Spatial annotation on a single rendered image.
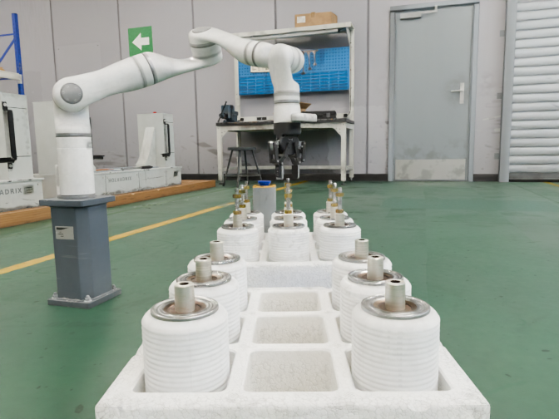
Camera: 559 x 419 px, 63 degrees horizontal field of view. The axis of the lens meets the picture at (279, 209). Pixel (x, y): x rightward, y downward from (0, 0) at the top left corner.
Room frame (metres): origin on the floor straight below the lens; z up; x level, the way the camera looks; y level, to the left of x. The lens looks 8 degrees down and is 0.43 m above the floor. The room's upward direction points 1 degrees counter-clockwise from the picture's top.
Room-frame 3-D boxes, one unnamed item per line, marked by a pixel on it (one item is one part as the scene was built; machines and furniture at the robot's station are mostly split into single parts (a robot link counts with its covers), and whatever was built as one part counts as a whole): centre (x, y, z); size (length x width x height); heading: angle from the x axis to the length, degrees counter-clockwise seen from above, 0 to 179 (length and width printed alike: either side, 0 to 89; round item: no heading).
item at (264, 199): (1.46, 0.05, 0.16); 0.07 x 0.07 x 0.31; 89
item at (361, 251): (0.73, -0.13, 0.26); 0.02 x 0.02 x 0.03
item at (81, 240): (1.31, 0.58, 0.15); 0.15 x 0.15 x 0.30; 73
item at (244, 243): (1.05, 0.10, 0.16); 0.10 x 0.10 x 0.18
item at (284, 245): (1.05, -0.02, 0.16); 0.10 x 0.10 x 0.18
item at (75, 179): (1.31, 0.57, 0.39); 0.09 x 0.09 x 0.17; 73
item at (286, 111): (1.27, -0.04, 0.53); 0.11 x 0.09 x 0.06; 50
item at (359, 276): (0.61, -0.13, 0.25); 0.08 x 0.08 x 0.01
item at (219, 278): (0.62, 0.11, 0.25); 0.08 x 0.08 x 0.01
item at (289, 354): (0.62, -0.01, 0.09); 0.39 x 0.39 x 0.18; 89
